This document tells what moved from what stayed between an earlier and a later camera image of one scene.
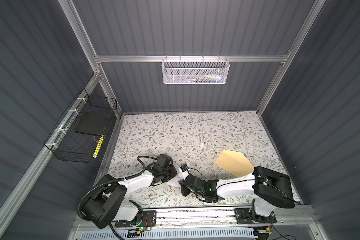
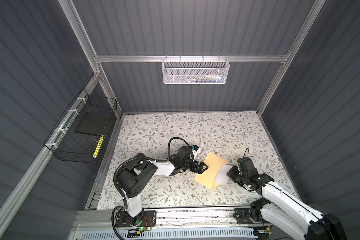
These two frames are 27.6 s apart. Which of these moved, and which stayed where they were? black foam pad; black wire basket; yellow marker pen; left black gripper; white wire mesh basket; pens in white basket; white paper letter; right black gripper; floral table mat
Moved: white paper letter; left black gripper; right black gripper
Stayed: floral table mat; yellow marker pen; pens in white basket; white wire mesh basket; black wire basket; black foam pad
